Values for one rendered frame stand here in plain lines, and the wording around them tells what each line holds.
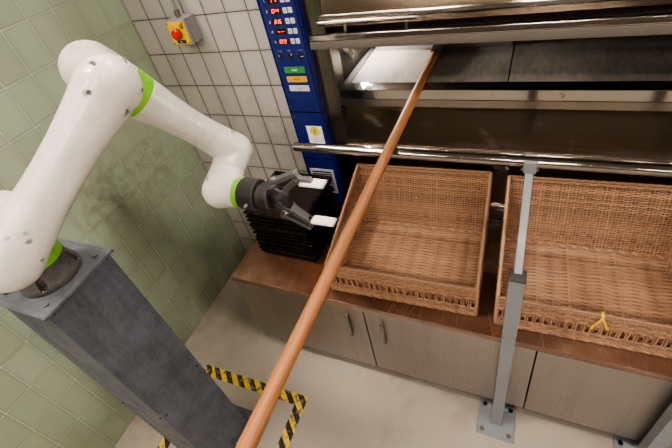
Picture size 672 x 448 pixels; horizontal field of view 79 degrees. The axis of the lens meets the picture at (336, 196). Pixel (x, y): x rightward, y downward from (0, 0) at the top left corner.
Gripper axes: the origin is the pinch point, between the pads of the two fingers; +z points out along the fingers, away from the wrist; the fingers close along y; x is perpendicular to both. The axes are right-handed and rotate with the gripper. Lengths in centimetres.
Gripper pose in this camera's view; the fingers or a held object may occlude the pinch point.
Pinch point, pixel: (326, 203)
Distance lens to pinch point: 106.9
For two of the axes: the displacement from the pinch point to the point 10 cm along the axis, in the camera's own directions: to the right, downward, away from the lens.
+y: 1.9, 7.5, 6.4
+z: 9.1, 1.1, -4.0
